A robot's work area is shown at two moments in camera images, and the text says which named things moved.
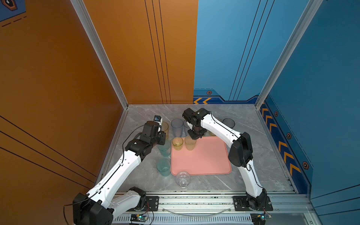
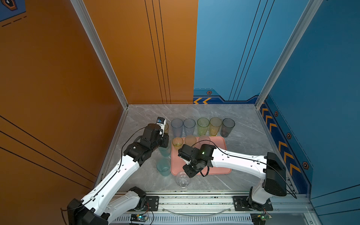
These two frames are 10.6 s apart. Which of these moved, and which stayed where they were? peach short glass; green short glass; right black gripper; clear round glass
Moved: right black gripper
Stayed: green short glass; clear round glass; peach short glass
